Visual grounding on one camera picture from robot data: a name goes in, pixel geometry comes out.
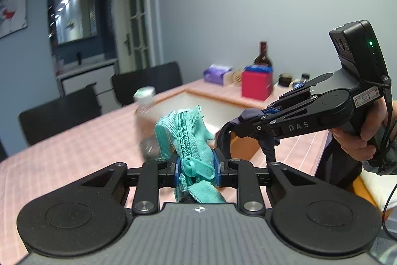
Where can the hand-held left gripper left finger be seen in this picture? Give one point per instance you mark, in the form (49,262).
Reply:
(177,172)

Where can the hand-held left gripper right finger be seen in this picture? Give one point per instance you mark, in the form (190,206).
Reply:
(217,169)

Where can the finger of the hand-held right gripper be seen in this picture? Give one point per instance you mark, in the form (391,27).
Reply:
(291,127)
(297,91)

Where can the teal zipper pouch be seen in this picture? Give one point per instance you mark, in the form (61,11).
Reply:
(186,140)

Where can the orange cardboard box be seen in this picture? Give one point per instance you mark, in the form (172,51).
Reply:
(214,109)

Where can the person's right hand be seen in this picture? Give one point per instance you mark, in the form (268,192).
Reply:
(380,122)

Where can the pink gift box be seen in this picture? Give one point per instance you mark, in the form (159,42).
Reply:
(257,86)

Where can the blue packet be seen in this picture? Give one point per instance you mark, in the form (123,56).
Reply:
(259,68)

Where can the dark wine bottle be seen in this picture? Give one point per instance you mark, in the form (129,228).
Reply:
(263,57)

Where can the beige wooden box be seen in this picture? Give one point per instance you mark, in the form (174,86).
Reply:
(237,78)

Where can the clear plastic water bottle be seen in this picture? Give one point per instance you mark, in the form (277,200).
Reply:
(144,116)

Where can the purple tissue pack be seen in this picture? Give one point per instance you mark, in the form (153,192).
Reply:
(217,74)

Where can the black chair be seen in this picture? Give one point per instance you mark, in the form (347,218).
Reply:
(145,81)
(59,116)

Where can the white sink cabinet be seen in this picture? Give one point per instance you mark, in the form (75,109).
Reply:
(83,78)

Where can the black faucet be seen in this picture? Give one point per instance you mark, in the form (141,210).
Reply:
(79,57)

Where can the white glass-paned door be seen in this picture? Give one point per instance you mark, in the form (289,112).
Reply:
(136,4)

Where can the wall mirror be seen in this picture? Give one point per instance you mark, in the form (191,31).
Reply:
(76,16)

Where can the framed wall painting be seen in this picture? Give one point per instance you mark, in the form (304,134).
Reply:
(12,4)

